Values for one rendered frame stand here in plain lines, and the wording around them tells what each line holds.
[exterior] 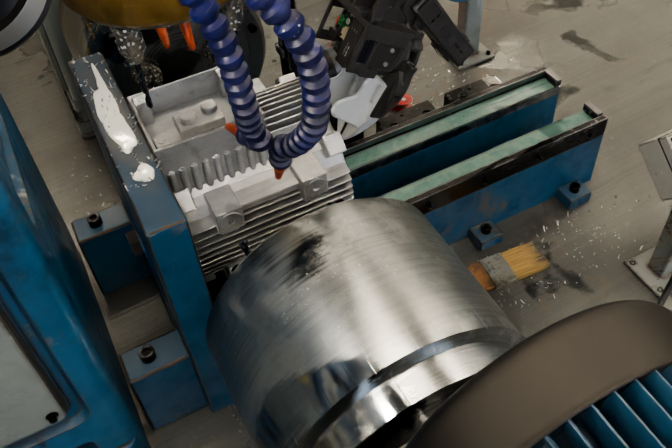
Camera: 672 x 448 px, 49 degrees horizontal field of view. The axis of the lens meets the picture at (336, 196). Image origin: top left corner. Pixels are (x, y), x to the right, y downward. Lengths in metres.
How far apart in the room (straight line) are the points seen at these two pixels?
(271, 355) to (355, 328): 0.08
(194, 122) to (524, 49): 0.80
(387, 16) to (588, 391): 0.50
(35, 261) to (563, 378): 0.43
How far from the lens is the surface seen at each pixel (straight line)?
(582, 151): 1.14
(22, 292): 0.65
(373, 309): 0.58
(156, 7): 0.63
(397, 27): 0.75
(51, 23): 1.21
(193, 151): 0.77
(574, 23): 1.54
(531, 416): 0.32
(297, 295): 0.60
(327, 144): 0.82
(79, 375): 0.76
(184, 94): 0.85
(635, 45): 1.51
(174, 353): 0.87
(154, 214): 0.70
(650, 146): 0.89
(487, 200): 1.06
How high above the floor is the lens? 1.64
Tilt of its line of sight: 47 degrees down
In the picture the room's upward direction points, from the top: 4 degrees counter-clockwise
